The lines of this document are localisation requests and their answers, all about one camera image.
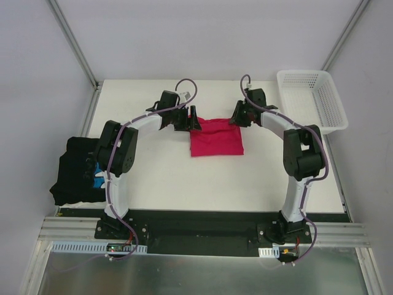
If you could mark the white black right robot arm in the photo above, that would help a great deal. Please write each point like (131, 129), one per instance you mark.
(303, 159)

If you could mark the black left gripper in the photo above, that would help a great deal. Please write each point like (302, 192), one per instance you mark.
(185, 121)

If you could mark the white slotted cable duct right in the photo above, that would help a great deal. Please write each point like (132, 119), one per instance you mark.
(269, 252)

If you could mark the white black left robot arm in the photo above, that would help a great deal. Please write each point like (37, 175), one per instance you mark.
(116, 149)

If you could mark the aluminium frame rail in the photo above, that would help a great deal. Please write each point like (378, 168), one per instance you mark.
(68, 228)

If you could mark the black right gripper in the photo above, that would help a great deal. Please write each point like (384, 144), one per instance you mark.
(240, 114)

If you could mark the white perforated plastic basket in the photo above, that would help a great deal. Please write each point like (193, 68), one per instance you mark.
(310, 97)

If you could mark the black folded t shirt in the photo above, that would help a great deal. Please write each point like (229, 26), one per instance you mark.
(80, 178)

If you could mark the white slotted cable duct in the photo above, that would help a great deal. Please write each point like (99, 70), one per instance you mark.
(269, 252)
(97, 248)

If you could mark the white red folded shirt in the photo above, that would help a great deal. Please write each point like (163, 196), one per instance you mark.
(84, 205)

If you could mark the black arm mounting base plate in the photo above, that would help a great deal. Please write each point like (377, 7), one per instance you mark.
(199, 233)

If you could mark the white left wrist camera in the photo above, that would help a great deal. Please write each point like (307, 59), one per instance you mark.
(184, 96)

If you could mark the pink t shirt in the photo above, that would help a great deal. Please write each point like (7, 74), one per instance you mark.
(217, 137)

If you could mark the white slotted cable duct left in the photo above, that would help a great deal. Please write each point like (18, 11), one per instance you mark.
(97, 248)

